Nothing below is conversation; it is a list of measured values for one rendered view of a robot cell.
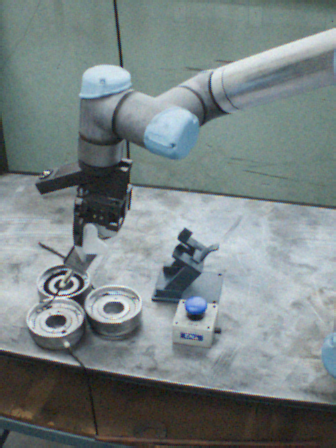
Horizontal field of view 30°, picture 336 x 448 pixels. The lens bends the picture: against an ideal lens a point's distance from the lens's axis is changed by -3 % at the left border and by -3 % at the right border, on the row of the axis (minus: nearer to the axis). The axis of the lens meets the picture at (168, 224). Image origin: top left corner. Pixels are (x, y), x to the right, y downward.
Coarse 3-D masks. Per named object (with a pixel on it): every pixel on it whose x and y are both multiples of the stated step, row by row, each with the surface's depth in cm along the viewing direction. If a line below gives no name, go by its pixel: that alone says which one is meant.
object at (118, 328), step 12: (108, 288) 118; (120, 288) 118; (132, 288) 117; (96, 300) 117; (108, 300) 116; (120, 300) 116; (132, 300) 117; (108, 312) 117; (120, 312) 117; (96, 324) 111; (108, 324) 110; (120, 324) 110; (132, 324) 112
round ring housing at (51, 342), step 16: (48, 304) 115; (64, 304) 115; (32, 320) 112; (48, 320) 113; (64, 320) 113; (80, 320) 111; (32, 336) 109; (48, 336) 107; (64, 336) 107; (80, 336) 110
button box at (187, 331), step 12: (180, 312) 111; (204, 312) 110; (216, 312) 111; (180, 324) 108; (192, 324) 108; (204, 324) 108; (216, 324) 113; (180, 336) 109; (192, 336) 109; (204, 336) 108
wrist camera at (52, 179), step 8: (56, 168) 109; (64, 168) 107; (72, 168) 105; (40, 176) 108; (48, 176) 107; (56, 176) 105; (64, 176) 104; (72, 176) 104; (80, 176) 103; (88, 176) 103; (40, 184) 107; (48, 184) 106; (56, 184) 106; (64, 184) 105; (72, 184) 105; (40, 192) 108; (48, 192) 107
